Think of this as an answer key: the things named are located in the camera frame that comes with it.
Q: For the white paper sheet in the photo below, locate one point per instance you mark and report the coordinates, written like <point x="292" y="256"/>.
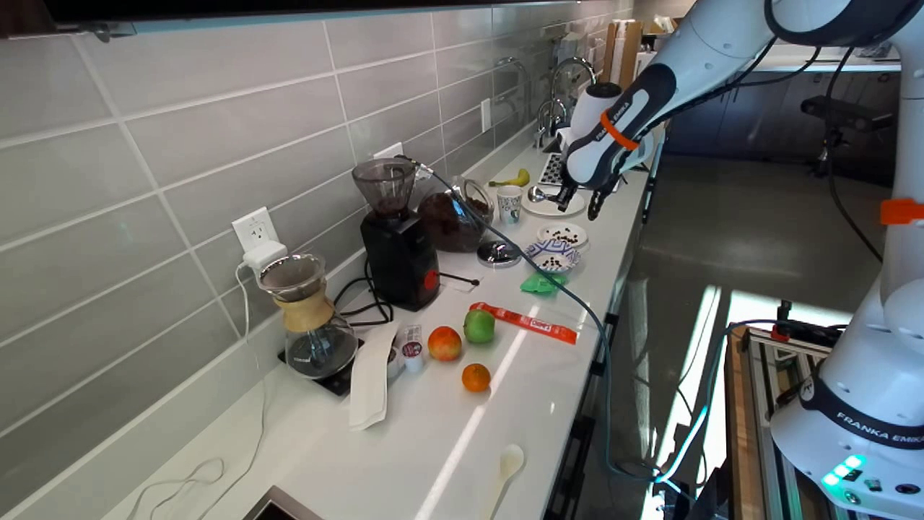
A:
<point x="370" y="385"/>

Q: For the large white paper plate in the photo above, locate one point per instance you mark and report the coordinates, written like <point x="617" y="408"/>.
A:
<point x="539" y="206"/>

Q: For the white single wall outlet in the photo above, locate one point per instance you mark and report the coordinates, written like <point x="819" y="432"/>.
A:
<point x="253" y="226"/>

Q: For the black coffee scale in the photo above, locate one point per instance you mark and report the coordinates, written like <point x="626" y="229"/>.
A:
<point x="336" y="385"/>

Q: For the dark upper cabinet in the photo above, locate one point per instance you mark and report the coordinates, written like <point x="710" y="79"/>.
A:
<point x="289" y="6"/>

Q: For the green packet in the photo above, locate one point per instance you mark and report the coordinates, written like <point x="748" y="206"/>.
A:
<point x="542" y="285"/>

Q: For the black coffee grinder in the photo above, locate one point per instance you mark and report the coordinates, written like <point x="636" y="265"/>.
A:
<point x="401" y="261"/>

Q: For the green apple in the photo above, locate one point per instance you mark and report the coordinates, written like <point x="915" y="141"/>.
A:
<point x="481" y="328"/>

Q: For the small orange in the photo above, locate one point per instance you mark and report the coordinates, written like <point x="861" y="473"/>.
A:
<point x="477" y="378"/>

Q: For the black tripod stand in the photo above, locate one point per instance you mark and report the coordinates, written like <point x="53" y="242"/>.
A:
<point x="842" y="109"/>

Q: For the blue patterned bowl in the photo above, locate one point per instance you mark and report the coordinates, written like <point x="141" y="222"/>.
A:
<point x="554" y="261"/>

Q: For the yellow banana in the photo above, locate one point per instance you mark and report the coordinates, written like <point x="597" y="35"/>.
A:
<point x="516" y="181"/>

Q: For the black spoon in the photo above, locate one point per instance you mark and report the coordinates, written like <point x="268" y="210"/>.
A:
<point x="461" y="278"/>

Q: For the white power adapter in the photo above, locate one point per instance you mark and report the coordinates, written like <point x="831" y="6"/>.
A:
<point x="265" y="258"/>

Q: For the glass coffee bean jar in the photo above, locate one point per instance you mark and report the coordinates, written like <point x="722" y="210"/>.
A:
<point x="451" y="222"/>

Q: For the small white paper plate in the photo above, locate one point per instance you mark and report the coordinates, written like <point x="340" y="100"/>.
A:
<point x="564" y="242"/>

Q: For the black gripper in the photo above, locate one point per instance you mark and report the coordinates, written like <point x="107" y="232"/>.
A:
<point x="598" y="201"/>

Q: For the patterned paper cup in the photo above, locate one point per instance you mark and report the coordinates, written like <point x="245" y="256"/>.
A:
<point x="509" y="206"/>

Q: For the wooden framed robot table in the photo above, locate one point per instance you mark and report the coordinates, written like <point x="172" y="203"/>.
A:
<point x="746" y="422"/>

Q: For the white wall switch plate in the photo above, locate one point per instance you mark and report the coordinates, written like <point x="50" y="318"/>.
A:
<point x="487" y="115"/>

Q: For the coffee beans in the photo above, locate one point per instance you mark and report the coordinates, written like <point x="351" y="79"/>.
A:
<point x="564" y="236"/>

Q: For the orange red flat strip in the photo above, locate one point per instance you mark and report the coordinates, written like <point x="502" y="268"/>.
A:
<point x="529" y="326"/>

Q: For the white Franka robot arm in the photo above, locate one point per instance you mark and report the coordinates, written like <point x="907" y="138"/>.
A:
<point x="868" y="385"/>

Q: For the white plastic spoon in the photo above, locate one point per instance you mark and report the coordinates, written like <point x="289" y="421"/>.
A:
<point x="509" y="464"/>

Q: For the red orange peach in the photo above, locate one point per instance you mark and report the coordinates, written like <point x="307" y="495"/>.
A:
<point x="447" y="344"/>

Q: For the small white pod cup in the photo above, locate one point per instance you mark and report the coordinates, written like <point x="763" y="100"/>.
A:
<point x="411" y="354"/>

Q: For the brown cardboard box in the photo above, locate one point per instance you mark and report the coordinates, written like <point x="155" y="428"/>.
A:
<point x="621" y="54"/>

